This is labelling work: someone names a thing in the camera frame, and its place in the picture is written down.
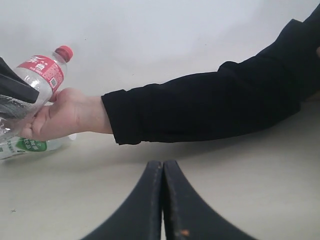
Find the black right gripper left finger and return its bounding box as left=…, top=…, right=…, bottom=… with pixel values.
left=83, top=161, right=163, bottom=240

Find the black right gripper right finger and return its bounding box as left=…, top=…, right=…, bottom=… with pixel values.
left=162, top=160, right=253, bottom=240

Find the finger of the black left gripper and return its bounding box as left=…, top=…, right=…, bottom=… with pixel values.
left=0, top=57, right=39, bottom=103

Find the clear cola bottle red label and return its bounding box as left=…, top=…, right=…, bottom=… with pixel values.
left=0, top=45, right=74, bottom=142

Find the clear bottle with green label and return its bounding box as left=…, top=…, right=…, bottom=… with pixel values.
left=0, top=133, right=77, bottom=160

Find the forearm in black sleeve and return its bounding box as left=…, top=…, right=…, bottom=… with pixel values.
left=102, top=8, right=320, bottom=145

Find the person's open hand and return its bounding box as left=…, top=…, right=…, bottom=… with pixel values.
left=20, top=88, right=113, bottom=142

